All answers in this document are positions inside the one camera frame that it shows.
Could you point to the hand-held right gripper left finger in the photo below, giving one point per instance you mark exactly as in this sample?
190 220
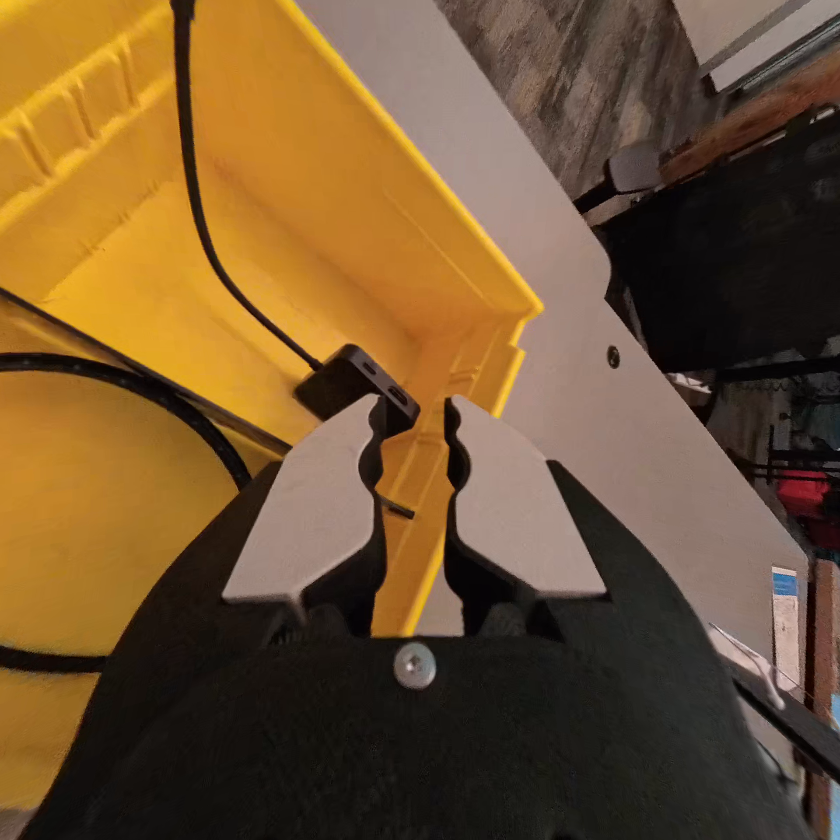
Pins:
315 512

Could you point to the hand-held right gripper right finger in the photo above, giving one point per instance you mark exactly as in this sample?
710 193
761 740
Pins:
518 518

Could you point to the dark grey hub adapter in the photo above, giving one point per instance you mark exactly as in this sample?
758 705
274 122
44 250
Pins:
341 380

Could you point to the yellow plastic bin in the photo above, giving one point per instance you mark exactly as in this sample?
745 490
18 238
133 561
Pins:
295 229

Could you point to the printed paper sheet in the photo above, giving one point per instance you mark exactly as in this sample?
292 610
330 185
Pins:
785 623

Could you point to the red container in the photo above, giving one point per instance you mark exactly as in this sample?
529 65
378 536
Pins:
810 505

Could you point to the black office chair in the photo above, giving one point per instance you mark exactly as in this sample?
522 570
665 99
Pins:
722 262

